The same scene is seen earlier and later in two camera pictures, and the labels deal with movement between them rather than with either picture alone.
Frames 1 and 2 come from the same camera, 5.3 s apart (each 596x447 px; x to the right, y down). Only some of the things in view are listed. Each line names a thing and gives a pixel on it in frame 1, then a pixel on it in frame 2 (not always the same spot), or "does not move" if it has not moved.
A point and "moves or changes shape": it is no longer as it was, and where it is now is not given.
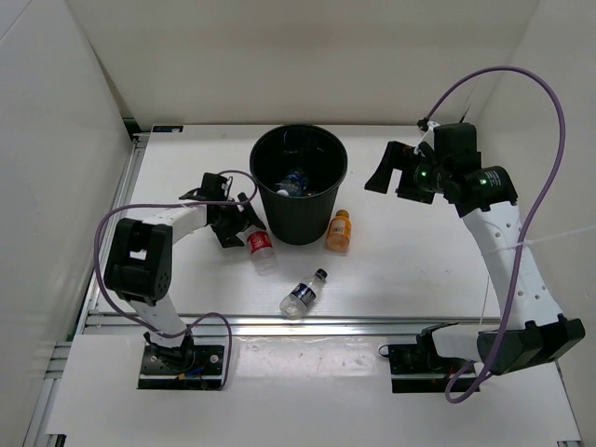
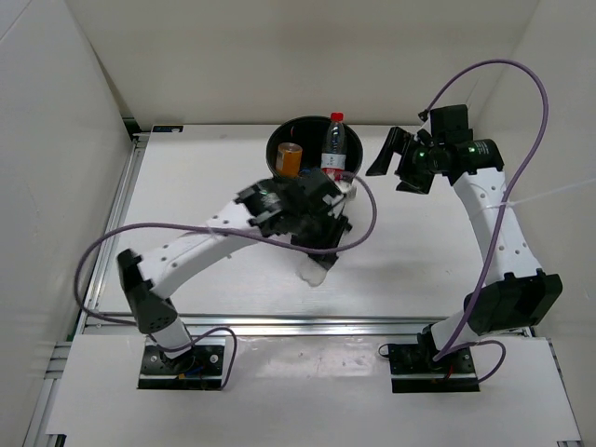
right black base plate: (415, 368) does not move
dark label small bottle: (294, 304) -> (311, 272)
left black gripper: (244, 219) -> (333, 227)
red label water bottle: (260, 244) -> (333, 155)
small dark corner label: (168, 128) does not move
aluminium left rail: (94, 283) does not move
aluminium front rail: (298, 324) does not move
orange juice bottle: (339, 232) moves or changes shape
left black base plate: (184, 368) does not move
